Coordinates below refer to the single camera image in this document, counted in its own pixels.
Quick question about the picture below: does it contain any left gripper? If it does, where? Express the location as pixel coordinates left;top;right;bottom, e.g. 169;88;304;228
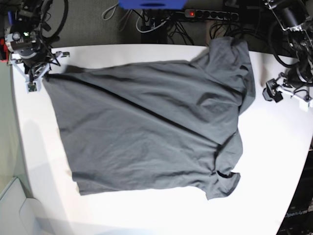
262;70;313;103

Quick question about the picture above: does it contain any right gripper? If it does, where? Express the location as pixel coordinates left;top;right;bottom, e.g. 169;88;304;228
23;52;61;81

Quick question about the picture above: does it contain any grey t-shirt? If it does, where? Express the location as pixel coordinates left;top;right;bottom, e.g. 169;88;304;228
44;37;256;199

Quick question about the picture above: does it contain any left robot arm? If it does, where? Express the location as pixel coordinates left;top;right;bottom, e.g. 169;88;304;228
263;0;313;108

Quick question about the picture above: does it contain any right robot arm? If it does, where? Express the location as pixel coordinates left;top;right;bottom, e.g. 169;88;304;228
4;0;68;83

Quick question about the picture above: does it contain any red clamp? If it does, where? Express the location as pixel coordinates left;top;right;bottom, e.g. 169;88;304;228
0;38;9;63

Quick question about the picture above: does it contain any blue box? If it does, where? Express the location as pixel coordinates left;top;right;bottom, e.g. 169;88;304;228
118;0;187;9

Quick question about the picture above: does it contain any grey bin at table corner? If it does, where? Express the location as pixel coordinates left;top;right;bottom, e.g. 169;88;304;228
0;178;55;235

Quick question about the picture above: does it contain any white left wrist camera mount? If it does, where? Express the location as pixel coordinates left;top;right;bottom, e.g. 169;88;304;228
276;85;313;112

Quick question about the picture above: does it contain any black power strip red switch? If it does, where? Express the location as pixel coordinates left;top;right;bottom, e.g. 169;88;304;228
184;9;239;21

